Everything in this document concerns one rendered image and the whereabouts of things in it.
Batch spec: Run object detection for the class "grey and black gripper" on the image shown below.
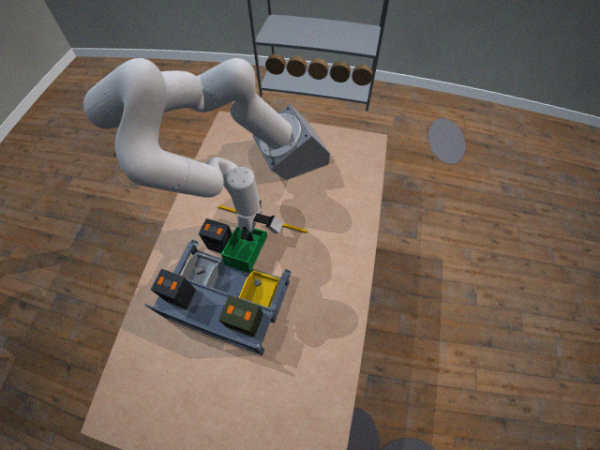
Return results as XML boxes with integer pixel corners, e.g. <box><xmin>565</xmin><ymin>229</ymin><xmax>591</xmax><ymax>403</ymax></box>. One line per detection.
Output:
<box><xmin>237</xmin><ymin>200</ymin><xmax>262</xmax><ymax>241</ymax></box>

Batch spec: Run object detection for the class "yellow open bin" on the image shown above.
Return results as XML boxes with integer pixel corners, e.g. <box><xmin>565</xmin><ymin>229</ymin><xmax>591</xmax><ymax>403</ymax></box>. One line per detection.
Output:
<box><xmin>239</xmin><ymin>270</ymin><xmax>280</xmax><ymax>308</ymax></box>

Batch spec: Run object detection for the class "dark blue metal shelf rack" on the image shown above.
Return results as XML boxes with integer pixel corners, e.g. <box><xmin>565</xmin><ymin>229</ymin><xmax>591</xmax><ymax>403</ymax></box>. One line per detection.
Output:
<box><xmin>144</xmin><ymin>239</ymin><xmax>292</xmax><ymax>355</ymax></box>

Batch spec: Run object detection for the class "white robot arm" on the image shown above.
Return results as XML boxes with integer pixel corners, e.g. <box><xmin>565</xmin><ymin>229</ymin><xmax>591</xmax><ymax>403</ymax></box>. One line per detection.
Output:
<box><xmin>83</xmin><ymin>58</ymin><xmax>301</xmax><ymax>216</ymax></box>

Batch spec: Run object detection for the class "green bin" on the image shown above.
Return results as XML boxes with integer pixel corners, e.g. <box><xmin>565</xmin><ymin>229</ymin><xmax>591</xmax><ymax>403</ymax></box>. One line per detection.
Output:
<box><xmin>221</xmin><ymin>226</ymin><xmax>267</xmax><ymax>273</ymax></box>

